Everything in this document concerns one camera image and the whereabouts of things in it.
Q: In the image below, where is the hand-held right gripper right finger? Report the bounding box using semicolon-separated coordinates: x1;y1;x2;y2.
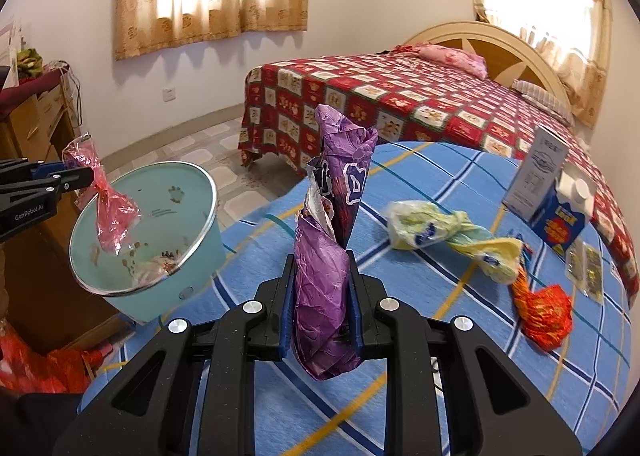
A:
345;251;583;456

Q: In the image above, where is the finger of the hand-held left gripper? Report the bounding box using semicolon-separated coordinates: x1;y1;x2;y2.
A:
0;158;94;175
0;168;97;199

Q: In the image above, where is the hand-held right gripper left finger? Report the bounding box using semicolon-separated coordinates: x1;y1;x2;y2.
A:
52;253;296;456

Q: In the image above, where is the purple wrapper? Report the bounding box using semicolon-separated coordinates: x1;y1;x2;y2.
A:
292;104;379;382

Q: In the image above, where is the pink clear plastic bag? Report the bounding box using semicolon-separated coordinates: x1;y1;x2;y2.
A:
62;132;142;253

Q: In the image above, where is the teal round waste bin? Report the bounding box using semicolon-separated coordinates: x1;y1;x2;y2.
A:
69;161;226;325

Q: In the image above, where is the wooden cabinet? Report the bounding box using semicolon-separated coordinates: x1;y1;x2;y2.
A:
0;63;123;354

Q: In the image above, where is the dark red cloth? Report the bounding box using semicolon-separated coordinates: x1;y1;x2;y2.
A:
0;72;65;107

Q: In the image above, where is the green yellow cloth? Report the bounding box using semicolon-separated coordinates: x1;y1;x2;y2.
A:
17;48;46;82

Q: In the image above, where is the pale yellow printed plastic bag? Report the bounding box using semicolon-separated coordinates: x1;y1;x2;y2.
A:
387;200;525;285

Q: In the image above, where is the red bag with gold print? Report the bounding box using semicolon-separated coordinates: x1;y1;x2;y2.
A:
0;328;97;395

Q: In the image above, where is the blue plaid tablecloth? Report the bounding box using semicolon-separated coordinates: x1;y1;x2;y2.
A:
77;141;633;456

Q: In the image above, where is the orange-red printed wrapper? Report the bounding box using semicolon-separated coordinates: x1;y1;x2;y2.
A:
510;268;574;352

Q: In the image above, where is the blue milk carton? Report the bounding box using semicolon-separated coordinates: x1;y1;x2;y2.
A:
530;171;596;255

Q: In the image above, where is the bed with red quilt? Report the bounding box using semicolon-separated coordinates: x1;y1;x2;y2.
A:
237;53;640;297

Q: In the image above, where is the tall grey paper box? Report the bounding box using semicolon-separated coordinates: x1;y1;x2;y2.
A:
502;126;571;224

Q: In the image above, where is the pink pillow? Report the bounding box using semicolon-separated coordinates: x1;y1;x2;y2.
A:
417;44;489;79

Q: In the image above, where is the striped pillow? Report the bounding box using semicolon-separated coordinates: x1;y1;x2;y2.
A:
511;79;577;127

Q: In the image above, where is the cream arched headboard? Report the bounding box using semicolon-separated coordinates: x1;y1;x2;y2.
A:
402;20;574;107

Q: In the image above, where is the narrow beige curtain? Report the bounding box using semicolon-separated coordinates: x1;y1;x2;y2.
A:
469;0;614;129

